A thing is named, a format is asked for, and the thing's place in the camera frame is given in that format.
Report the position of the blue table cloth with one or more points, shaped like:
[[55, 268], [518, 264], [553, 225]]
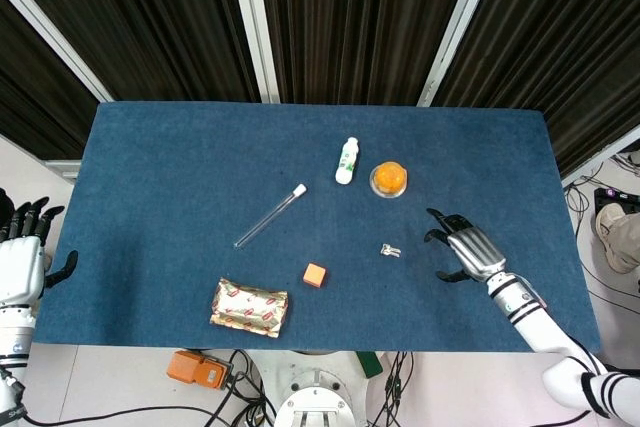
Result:
[[175, 172]]

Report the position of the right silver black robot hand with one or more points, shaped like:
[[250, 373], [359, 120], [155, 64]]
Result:
[[475, 249]]

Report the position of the black pleated curtain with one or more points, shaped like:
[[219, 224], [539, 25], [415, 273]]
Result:
[[360, 22], [150, 22], [35, 97], [560, 37]]

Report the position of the small white plastic bottle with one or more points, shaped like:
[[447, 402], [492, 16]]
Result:
[[347, 162]]

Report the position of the black electronic device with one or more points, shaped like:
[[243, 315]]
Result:
[[612, 195]]

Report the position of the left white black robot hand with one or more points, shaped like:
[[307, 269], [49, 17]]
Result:
[[20, 267]]

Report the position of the orange foam cube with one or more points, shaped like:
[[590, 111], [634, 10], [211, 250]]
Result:
[[315, 275]]

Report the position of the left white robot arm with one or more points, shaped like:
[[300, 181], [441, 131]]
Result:
[[12, 347]]

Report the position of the green flat object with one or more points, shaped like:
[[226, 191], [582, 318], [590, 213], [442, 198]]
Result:
[[369, 364]]

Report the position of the beige trouser leg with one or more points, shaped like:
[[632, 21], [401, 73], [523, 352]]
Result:
[[630, 242]]

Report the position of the gold foil snack packet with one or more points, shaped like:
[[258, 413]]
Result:
[[249, 308]]

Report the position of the orange foot pedal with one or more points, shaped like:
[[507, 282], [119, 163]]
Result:
[[197, 369]]

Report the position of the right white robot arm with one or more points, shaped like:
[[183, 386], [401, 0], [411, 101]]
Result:
[[537, 324]]

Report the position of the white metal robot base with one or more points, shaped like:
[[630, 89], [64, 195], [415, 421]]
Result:
[[310, 392]]

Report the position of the white aluminium post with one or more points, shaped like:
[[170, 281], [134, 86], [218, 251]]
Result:
[[55, 39], [255, 22], [457, 27]]

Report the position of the orange jelly cup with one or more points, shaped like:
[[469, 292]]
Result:
[[389, 178]]

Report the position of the clear test tube white cap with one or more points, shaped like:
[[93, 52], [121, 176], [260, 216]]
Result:
[[270, 217]]

